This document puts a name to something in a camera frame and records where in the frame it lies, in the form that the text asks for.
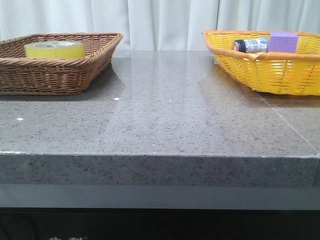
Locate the yellow packing tape roll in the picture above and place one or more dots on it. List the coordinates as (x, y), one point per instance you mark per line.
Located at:
(55, 49)

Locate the white curtain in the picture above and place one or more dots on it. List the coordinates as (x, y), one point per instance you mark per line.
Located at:
(156, 25)

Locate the small dark-capped bottle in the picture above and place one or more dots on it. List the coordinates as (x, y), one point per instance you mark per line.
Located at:
(251, 46)

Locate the yellow woven basket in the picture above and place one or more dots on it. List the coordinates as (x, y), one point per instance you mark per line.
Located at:
(270, 72)

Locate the brown wicker basket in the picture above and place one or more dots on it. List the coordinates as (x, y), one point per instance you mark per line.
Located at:
(20, 75)

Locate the purple sponge block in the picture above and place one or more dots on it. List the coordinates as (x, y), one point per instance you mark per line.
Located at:
(283, 42)

